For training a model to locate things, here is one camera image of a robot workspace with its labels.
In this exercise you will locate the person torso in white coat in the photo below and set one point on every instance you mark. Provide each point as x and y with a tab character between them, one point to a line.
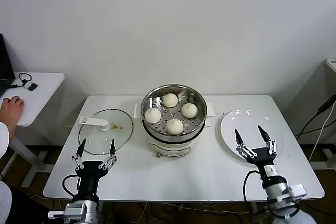
4	203

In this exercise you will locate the white side table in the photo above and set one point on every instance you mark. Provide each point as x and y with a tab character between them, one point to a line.
44	90

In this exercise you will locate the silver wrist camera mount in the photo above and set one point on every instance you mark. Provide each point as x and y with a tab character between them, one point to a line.
298	191
74	211

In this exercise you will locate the stainless steel steamer basket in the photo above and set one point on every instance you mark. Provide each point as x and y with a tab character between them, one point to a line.
189	127

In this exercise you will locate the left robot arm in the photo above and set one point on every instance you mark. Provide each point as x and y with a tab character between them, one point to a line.
86	211

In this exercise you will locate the black laptop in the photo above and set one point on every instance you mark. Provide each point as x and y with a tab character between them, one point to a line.
5	72

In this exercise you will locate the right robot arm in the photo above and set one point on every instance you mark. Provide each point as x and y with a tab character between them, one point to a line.
281	197

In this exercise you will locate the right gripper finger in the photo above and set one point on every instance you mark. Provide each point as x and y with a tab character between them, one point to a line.
239	137
263	133

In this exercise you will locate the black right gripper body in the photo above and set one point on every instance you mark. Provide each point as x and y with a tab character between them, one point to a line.
262	157

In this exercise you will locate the white cabinet corner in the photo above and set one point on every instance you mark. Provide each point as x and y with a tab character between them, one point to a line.
332	64

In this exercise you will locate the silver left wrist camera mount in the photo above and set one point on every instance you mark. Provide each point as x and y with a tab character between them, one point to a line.
74	211

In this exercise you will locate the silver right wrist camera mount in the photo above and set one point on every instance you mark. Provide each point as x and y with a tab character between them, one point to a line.
298	191

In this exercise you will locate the white steamed baozi bun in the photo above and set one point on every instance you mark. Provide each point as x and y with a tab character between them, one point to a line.
153	115
174	126
170	100
189	110

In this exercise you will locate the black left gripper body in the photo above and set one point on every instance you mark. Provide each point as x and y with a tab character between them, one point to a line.
90	170

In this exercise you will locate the white stand foot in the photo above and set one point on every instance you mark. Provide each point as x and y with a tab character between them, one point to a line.
324	165

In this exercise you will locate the white sleeved person forearm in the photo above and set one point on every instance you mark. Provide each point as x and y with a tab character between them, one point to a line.
4	140

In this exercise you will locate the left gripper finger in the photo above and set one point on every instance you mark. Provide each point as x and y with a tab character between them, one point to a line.
82	146
112	148

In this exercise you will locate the white round plate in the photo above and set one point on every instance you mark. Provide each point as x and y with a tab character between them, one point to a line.
249	127

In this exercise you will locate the person's bare hand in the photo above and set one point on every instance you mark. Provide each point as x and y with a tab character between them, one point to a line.
11	111

